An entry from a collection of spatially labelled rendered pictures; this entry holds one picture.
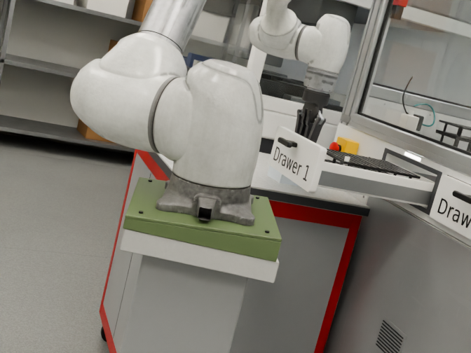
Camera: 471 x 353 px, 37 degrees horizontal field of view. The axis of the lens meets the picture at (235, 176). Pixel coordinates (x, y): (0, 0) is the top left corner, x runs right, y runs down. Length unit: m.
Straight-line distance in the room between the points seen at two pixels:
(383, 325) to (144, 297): 0.82
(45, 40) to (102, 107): 4.39
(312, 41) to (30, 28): 3.94
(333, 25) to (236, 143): 0.80
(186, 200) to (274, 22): 0.83
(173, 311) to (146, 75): 0.44
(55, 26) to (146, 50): 4.38
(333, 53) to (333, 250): 0.55
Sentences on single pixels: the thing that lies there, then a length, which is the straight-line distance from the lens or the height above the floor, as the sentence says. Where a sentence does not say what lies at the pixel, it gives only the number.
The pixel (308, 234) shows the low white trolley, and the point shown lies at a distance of 2.00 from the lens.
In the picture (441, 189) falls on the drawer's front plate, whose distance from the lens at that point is 1.79.
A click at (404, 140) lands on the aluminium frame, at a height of 0.97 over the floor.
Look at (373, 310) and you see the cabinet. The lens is 2.00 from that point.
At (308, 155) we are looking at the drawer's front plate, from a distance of 1.71.
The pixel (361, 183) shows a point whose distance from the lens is 1.74.
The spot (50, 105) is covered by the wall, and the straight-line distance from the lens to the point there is 5.82.
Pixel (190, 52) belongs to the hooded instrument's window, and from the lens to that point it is 3.40.
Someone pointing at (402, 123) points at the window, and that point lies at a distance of 2.05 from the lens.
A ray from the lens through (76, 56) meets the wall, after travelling 5.79.
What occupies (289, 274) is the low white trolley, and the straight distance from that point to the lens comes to 2.02.
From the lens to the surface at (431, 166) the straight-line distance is 1.87.
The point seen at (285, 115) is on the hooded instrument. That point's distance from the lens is 2.63.
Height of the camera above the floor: 1.11
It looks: 10 degrees down
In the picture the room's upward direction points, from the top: 14 degrees clockwise
